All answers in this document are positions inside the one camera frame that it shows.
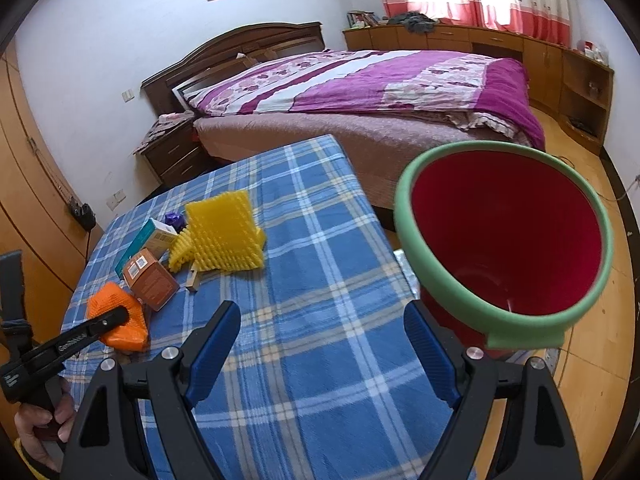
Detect dark wooden nightstand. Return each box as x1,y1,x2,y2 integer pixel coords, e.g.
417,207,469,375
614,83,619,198
132,112,211,186

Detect low wooden cabinet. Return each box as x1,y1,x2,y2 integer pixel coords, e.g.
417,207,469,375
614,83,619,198
342,22,616,156

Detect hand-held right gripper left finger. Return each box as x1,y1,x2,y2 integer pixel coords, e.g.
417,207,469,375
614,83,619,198
60,300,243,480

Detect grey clothes pile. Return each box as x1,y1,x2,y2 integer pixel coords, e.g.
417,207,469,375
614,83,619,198
387,10,438,35

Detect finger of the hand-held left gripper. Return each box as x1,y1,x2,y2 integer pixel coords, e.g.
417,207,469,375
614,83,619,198
0,308,130,404

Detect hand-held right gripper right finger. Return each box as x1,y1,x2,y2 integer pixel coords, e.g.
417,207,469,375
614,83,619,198
402,300,586,480

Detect black power strip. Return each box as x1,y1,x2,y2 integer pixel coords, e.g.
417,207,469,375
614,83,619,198
67,199,97,231

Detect yellow spiky foam sheet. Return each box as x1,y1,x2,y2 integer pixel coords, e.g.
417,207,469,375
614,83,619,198
167,191,267,275

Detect bed with purple blanket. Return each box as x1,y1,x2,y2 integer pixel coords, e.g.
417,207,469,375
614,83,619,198
172,50,546,148

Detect person's left hand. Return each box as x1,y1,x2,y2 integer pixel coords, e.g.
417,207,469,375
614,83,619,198
15,376,78,472

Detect dark wooden headboard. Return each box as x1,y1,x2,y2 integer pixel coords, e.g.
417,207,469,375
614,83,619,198
141,21,325,116

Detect pink floral cloth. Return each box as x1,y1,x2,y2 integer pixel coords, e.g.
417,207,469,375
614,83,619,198
132,111,195,153

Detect teal and white carton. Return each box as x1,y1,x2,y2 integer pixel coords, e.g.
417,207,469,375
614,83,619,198
114,218,180,276

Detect light wooden wardrobe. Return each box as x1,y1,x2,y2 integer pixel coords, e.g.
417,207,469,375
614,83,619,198
0,45,106,331

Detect orange spiky foam sheet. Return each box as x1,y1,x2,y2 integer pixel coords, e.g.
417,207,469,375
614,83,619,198
86,282,151,353

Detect red bin with green rim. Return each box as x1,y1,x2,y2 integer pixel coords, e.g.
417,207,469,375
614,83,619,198
394,140,615,361

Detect brown cardboard box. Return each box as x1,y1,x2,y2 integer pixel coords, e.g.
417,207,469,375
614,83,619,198
122,248,180,312

